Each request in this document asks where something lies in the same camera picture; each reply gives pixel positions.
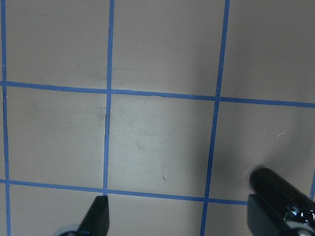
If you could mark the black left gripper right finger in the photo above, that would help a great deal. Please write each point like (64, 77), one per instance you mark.
(262, 220)

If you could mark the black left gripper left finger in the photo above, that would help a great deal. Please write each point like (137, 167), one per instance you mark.
(96, 220)

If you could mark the dark glass wine bottle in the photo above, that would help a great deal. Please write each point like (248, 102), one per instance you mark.
(289, 202)

